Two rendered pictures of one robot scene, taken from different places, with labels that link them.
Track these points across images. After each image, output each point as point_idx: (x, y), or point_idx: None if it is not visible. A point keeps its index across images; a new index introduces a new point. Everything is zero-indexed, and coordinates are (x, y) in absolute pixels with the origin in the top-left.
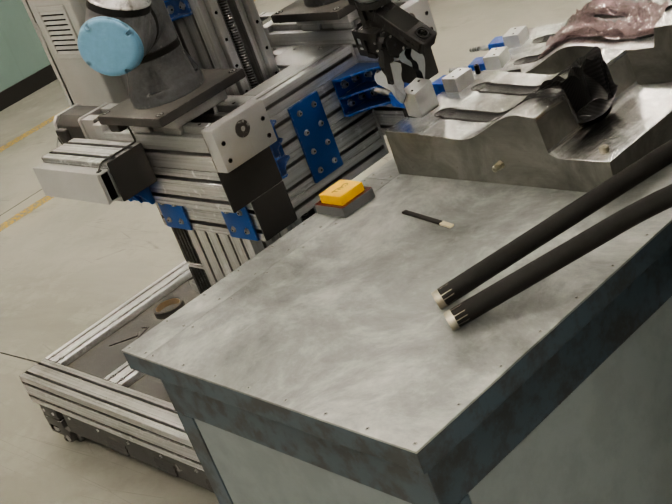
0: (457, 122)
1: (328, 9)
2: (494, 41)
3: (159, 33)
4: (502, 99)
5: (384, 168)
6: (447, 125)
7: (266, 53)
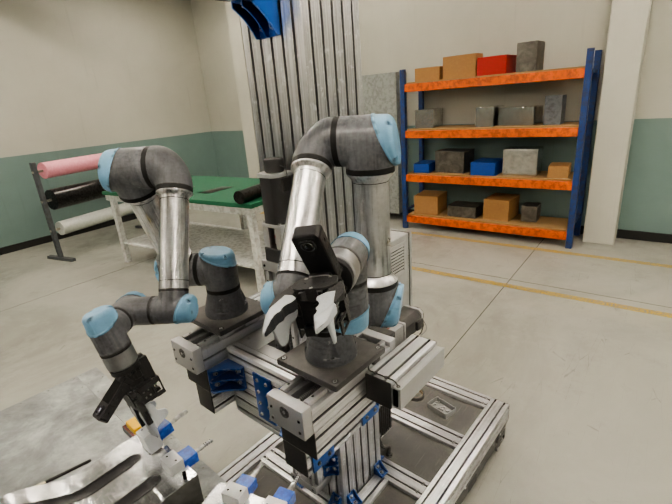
0: (106, 469)
1: (289, 353)
2: (281, 491)
3: (203, 283)
4: (112, 498)
5: (174, 443)
6: (109, 463)
7: (292, 339)
